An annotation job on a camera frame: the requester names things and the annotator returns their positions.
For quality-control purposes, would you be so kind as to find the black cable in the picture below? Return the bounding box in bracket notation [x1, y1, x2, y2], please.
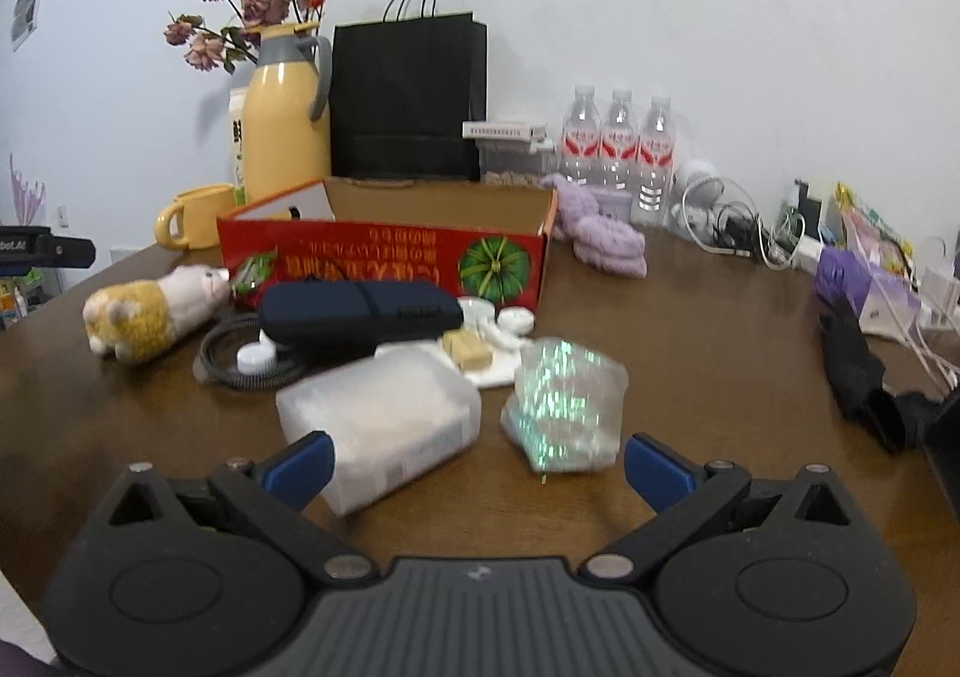
[192, 313, 310, 392]

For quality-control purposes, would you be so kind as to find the plush alpaca toy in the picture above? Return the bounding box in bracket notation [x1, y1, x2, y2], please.
[82, 264, 231, 365]

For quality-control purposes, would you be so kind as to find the white bottle cap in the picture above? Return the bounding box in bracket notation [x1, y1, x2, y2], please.
[236, 336, 278, 377]

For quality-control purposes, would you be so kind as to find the iridescent plastic bag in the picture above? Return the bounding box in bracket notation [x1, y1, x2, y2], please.
[501, 338, 630, 474]

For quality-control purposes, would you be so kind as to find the white translucent plastic box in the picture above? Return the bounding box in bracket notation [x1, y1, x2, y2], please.
[275, 349, 482, 516]

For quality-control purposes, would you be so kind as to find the navy blue pouch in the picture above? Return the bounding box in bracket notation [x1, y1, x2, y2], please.
[259, 281, 464, 354]

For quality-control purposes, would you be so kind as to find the beige biscuit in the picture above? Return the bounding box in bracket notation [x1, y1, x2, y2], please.
[441, 328, 493, 374]

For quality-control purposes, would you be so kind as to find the white round lid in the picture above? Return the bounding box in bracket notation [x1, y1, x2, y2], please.
[496, 306, 535, 336]

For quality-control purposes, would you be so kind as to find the yellow ceramic mug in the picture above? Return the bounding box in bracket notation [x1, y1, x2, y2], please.
[153, 183, 236, 250]

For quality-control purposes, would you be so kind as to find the black cloth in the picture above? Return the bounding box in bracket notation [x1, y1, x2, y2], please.
[820, 296, 944, 456]

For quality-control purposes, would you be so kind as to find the purple fluffy headband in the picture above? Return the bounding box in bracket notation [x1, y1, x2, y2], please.
[540, 173, 647, 279]

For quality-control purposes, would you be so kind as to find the white carton behind jug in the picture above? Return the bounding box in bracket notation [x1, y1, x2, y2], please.
[228, 88, 247, 206]

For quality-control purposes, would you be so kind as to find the purple tissue pack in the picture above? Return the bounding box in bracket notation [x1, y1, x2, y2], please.
[814, 248, 919, 341]

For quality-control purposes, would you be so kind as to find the yellow thermos jug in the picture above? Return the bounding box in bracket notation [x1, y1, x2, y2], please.
[241, 21, 332, 203]

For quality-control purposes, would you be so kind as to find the right water bottle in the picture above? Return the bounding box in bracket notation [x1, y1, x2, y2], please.
[631, 97, 675, 227]

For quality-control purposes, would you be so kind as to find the water bottle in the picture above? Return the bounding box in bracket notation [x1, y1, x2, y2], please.
[599, 89, 638, 189]
[560, 84, 601, 185]
[631, 97, 675, 227]

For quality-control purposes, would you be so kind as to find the white round robot gadget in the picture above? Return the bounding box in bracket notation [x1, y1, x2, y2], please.
[665, 159, 724, 243]

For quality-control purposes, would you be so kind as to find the colourful snack bag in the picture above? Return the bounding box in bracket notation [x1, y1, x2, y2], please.
[833, 182, 913, 276]

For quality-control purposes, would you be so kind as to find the red orange cardboard box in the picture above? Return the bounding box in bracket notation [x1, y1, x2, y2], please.
[218, 179, 556, 310]

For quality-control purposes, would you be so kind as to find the left water bottle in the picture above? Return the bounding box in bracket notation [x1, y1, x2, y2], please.
[560, 84, 601, 185]

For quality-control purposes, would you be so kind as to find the middle water bottle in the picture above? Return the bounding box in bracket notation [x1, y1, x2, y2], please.
[599, 89, 638, 189]

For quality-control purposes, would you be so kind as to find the clear container with seeds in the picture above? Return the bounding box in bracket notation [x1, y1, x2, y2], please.
[477, 140, 558, 186]

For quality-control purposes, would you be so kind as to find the black paper shopping bag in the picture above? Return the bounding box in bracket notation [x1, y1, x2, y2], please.
[331, 0, 488, 182]

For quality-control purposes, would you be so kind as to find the small white flat box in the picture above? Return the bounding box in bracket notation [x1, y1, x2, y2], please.
[462, 122, 547, 143]

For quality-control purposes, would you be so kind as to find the tangle of chargers and cables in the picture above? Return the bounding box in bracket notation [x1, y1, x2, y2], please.
[677, 175, 835, 273]

